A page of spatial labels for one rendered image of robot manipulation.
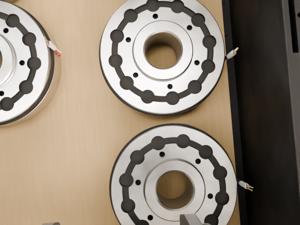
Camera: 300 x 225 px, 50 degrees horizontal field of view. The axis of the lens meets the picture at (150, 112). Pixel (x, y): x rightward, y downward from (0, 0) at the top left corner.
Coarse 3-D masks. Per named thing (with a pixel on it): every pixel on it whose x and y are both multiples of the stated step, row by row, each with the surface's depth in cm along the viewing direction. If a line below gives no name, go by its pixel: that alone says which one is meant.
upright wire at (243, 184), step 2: (238, 180) 26; (238, 182) 26; (240, 182) 26; (242, 182) 25; (244, 182) 25; (240, 184) 25; (242, 184) 25; (244, 184) 24; (246, 184) 24; (248, 184) 24; (242, 186) 25; (244, 186) 24; (246, 186) 24; (248, 186) 24; (250, 186) 24; (246, 188) 24; (248, 188) 24; (250, 190) 23; (252, 190) 23
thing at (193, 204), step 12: (156, 168) 25; (168, 168) 25; (180, 168) 25; (192, 168) 25; (144, 180) 25; (156, 180) 25; (192, 180) 25; (144, 192) 25; (192, 192) 25; (204, 192) 25; (156, 204) 25; (192, 204) 25; (168, 216) 25
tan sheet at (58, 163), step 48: (48, 0) 29; (96, 0) 29; (96, 48) 29; (96, 96) 29; (0, 144) 28; (48, 144) 28; (96, 144) 29; (0, 192) 28; (48, 192) 28; (96, 192) 28
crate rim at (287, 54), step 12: (288, 0) 21; (288, 12) 19; (288, 24) 19; (288, 36) 19; (288, 48) 19; (288, 60) 19; (288, 72) 19; (288, 84) 19; (288, 96) 19; (288, 108) 19; (288, 120) 19
